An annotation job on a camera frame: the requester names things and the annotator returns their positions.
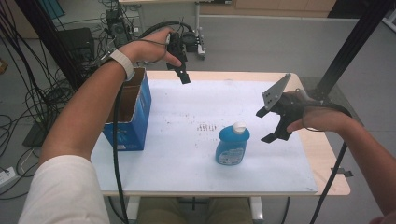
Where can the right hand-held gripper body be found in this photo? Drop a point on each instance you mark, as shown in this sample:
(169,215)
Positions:
(286,105)

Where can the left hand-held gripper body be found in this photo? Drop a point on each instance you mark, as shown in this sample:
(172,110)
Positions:
(177,43)

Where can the blue bottle with white cap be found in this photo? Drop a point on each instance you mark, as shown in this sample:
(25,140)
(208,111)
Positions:
(232,146)

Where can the person's left hand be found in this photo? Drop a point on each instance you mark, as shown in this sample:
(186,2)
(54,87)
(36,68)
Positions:
(146,49)

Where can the person's right hand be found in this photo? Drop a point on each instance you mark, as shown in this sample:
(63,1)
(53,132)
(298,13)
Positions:
(323,119)

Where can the white-legged background desk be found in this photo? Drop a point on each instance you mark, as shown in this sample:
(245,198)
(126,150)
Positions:
(196,18)

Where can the black computer tower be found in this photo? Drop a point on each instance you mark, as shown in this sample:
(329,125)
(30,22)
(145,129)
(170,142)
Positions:
(118,29)

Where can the dark floor mat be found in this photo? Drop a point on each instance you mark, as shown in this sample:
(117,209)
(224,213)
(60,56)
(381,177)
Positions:
(37,137)
(348,96)

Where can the blue cardboard box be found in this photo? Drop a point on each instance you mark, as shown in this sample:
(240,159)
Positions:
(138,124)

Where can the black tape piece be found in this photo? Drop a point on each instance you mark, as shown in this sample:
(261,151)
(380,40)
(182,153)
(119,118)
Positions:
(342,172)

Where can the white table leg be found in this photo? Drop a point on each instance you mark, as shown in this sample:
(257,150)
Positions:
(133,210)
(256,210)

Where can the white table sheet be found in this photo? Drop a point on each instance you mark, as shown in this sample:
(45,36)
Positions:
(186,174)

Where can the wooden cabinet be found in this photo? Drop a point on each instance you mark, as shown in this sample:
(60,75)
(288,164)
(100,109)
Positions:
(280,6)

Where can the black equipment box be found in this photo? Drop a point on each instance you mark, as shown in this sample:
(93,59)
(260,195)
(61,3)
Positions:
(76,43)

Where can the teal panel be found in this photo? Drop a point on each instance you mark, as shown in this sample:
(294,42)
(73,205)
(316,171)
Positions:
(51,7)

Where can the person's khaki trousers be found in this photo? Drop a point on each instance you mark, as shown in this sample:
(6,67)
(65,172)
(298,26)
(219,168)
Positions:
(162,211)

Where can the person's white shirt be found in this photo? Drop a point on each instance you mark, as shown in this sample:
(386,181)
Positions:
(62,193)

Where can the white power strip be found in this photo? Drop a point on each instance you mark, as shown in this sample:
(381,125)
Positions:
(6,177)

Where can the black frame post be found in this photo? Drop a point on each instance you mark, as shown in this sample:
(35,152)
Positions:
(351,46)
(46,37)

